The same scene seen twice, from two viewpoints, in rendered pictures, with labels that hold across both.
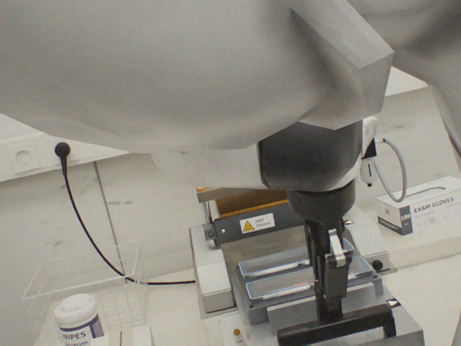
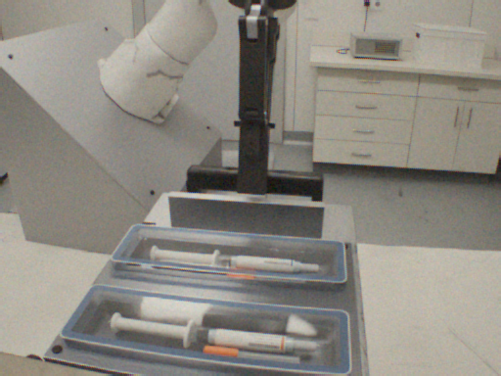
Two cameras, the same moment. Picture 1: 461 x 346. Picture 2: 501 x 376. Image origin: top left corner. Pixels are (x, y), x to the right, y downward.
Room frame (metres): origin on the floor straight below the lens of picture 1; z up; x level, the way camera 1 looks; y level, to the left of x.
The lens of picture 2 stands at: (1.09, 0.00, 1.21)
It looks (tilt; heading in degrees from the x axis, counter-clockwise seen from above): 27 degrees down; 192
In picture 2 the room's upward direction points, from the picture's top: straight up
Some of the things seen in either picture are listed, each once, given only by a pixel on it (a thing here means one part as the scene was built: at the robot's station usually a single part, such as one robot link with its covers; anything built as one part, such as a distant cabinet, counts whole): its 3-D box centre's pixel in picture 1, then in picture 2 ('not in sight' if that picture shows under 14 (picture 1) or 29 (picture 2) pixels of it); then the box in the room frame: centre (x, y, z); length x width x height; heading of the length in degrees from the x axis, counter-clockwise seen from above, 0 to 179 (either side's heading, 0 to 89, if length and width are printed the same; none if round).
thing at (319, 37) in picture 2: not in sight; (404, 43); (-2.05, 0.41, 0.80); 1.29 x 0.04 x 0.10; 94
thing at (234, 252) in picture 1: (275, 246); not in sight; (1.15, -0.06, 0.93); 0.46 x 0.35 x 0.01; 4
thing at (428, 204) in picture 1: (426, 204); not in sight; (1.45, -0.48, 0.83); 0.23 x 0.12 x 0.07; 103
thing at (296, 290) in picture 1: (309, 283); (229, 262); (0.82, -0.08, 0.99); 0.18 x 0.06 x 0.02; 94
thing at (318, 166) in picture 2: not in sight; (397, 157); (-1.81, 0.43, 0.05); 1.19 x 0.49 x 0.10; 94
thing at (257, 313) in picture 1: (303, 278); (219, 305); (0.86, -0.08, 0.98); 0.20 x 0.17 x 0.03; 94
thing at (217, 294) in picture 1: (210, 263); not in sight; (1.04, 0.07, 0.96); 0.25 x 0.05 x 0.07; 4
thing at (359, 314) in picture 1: (335, 331); (253, 186); (0.67, -0.09, 0.99); 0.15 x 0.02 x 0.04; 94
